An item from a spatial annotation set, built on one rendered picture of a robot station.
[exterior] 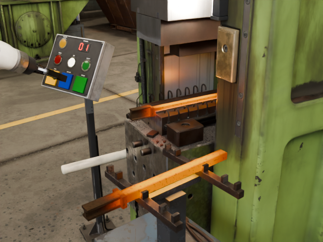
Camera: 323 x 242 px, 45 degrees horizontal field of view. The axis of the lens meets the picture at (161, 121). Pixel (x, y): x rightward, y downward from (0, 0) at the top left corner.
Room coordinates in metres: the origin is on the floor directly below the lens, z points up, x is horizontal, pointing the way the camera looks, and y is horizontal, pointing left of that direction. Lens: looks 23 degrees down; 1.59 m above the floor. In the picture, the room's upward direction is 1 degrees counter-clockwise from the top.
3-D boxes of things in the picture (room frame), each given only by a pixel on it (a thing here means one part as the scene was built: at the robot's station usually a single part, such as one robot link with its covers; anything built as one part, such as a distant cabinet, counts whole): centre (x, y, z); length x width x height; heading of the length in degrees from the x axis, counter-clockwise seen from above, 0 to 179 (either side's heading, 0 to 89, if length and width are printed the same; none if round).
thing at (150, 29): (1.59, -0.14, 1.32); 0.42 x 0.20 x 0.10; 118
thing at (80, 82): (1.78, 0.38, 1.01); 0.07 x 0.05 x 0.07; 53
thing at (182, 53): (1.58, -0.18, 1.24); 0.30 x 0.07 x 0.06; 118
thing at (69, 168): (1.75, 0.29, 0.62); 0.44 x 0.05 x 0.05; 118
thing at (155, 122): (1.59, -0.14, 0.96); 0.42 x 0.20 x 0.09; 118
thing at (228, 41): (1.27, -0.22, 1.27); 0.09 x 0.02 x 0.17; 28
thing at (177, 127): (1.36, -0.09, 0.95); 0.12 x 0.08 x 0.06; 118
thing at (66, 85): (1.84, 0.46, 1.01); 0.07 x 0.05 x 0.07; 53
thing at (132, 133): (1.54, -0.17, 0.69); 0.56 x 0.38 x 0.45; 118
